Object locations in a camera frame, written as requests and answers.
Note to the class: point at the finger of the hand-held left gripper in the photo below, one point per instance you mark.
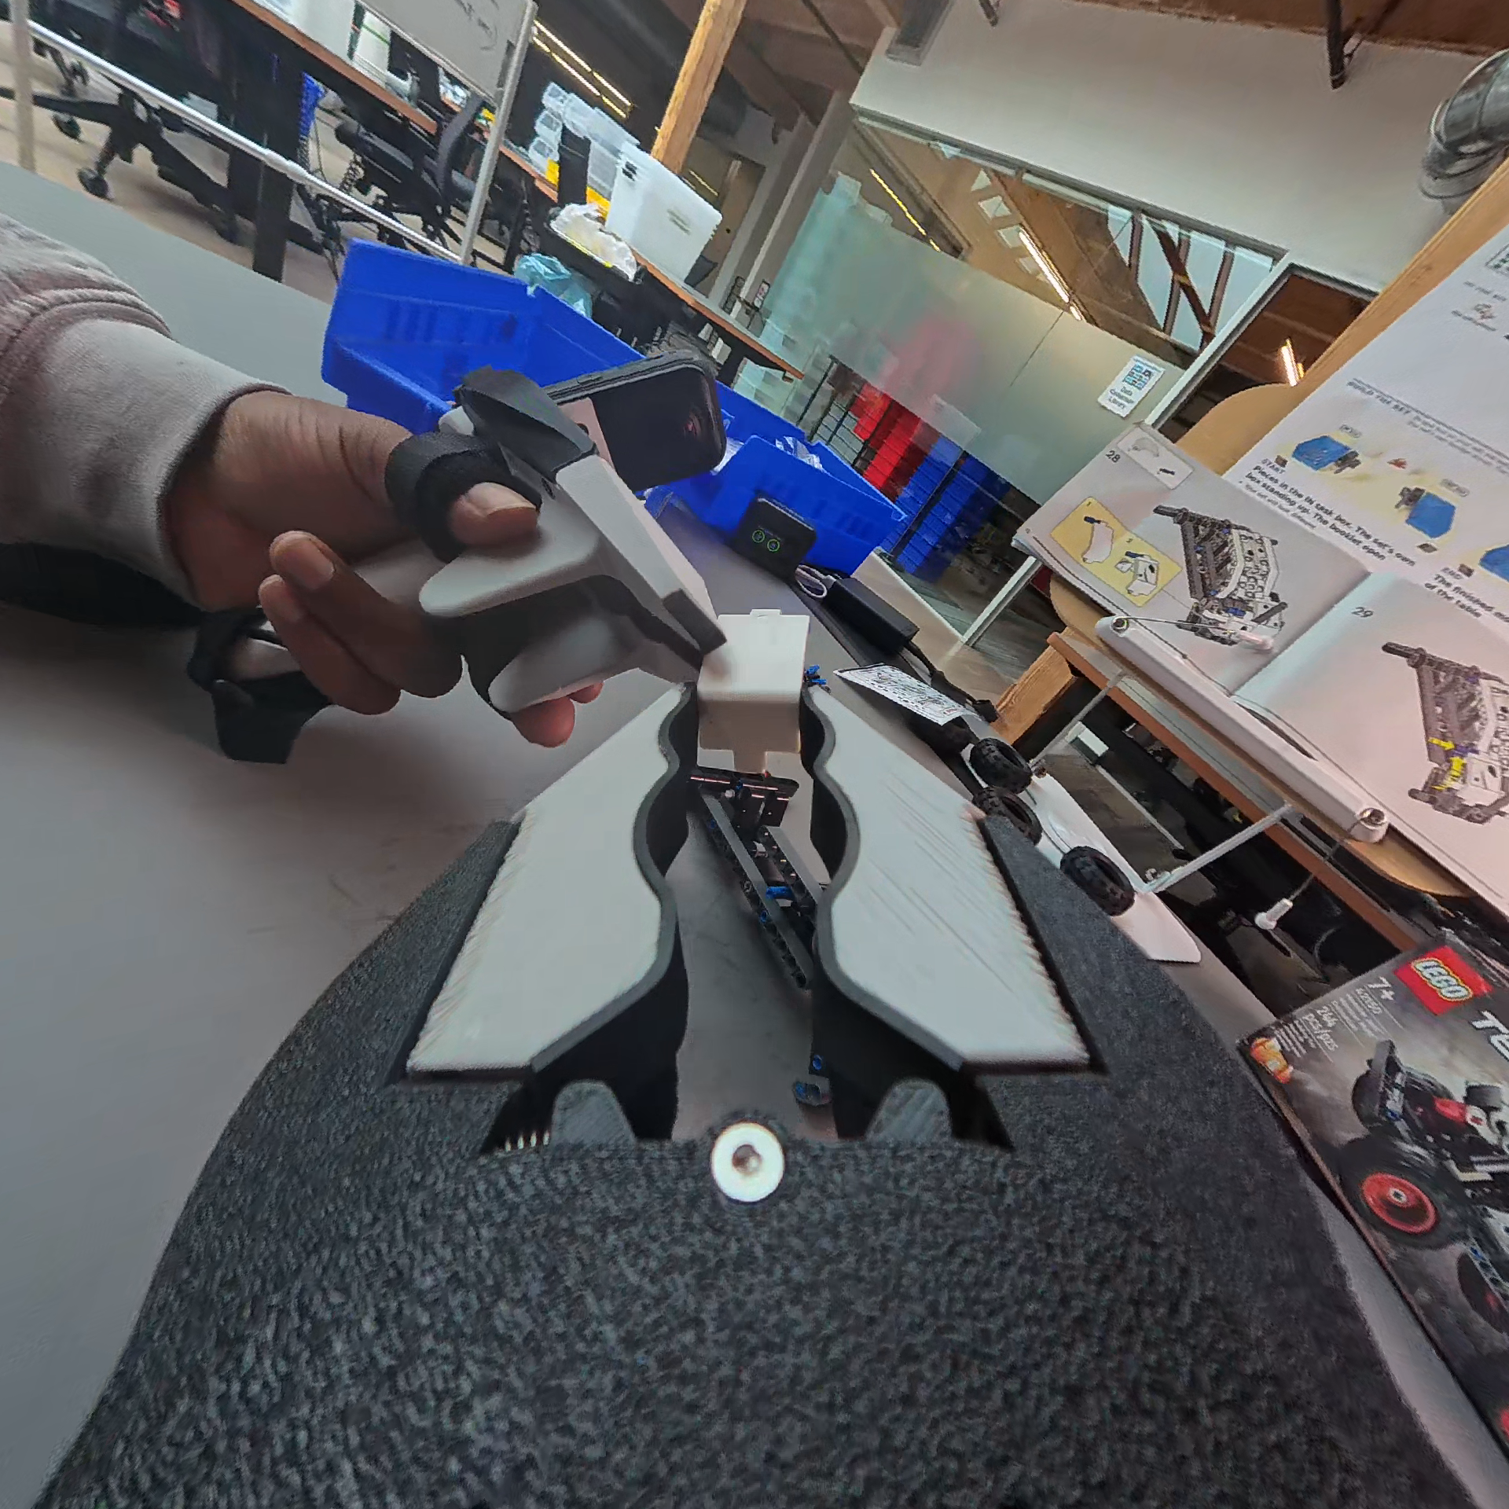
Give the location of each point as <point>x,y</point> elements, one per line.
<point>636,553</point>

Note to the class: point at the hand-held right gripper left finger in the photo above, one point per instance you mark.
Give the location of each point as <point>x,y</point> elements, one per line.
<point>553,943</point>

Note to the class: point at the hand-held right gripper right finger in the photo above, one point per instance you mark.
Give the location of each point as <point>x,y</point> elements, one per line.
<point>943,943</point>

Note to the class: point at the white curved brick panel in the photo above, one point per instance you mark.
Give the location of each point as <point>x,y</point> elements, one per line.
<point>755,683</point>

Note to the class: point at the brick-built truck chassis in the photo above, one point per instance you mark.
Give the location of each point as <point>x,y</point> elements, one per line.
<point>755,848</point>

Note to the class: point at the printed sticker sheet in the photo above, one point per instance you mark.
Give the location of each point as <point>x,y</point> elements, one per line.
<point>896,693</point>

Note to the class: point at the person's left forearm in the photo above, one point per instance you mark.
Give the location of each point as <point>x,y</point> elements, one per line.
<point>83,388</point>

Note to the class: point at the grey desk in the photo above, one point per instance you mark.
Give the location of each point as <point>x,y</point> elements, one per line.
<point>176,825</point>

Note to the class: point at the white task instruction poster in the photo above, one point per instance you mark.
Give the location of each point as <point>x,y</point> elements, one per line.
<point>1414,411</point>

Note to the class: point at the person's left hand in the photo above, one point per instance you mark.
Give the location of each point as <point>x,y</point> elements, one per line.
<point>271,471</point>

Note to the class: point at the black device green display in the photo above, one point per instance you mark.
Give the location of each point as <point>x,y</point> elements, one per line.
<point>772,542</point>

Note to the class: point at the black toy tyre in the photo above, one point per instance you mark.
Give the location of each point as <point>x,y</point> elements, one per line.
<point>1011,816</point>
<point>1096,880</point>
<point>999,763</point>

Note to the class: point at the clear plastic bag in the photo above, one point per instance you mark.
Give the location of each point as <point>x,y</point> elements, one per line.
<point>589,235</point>

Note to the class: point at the white storage container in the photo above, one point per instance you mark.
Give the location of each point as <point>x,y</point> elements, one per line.
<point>659,212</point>

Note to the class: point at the white document stand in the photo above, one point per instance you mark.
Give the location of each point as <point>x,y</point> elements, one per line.
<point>1161,938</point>

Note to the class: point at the black power adapter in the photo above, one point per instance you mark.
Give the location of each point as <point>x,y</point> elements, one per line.
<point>871,607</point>

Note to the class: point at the blue bin with tag sticker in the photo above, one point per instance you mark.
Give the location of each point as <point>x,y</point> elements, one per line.
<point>411,331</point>

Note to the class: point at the wooden side table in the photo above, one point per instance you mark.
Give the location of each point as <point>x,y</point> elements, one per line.
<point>1037,695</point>

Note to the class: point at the stack of red blue bins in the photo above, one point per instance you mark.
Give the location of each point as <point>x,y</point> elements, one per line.
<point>931,471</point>

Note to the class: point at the black office chair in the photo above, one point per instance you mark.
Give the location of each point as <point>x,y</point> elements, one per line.
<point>411,153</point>

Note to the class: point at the instruction booklet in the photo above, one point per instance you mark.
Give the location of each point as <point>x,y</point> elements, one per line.
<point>1178,530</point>

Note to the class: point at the small white blue sign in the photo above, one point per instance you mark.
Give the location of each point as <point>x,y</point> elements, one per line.
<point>1135,386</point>

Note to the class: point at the toy truck set box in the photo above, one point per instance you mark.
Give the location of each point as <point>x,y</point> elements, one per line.
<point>1390,1119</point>

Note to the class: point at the beige chair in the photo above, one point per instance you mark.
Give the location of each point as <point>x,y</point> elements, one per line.
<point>1238,424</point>

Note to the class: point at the metal ventilation duct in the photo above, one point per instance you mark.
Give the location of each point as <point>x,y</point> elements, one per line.
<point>1468,129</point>

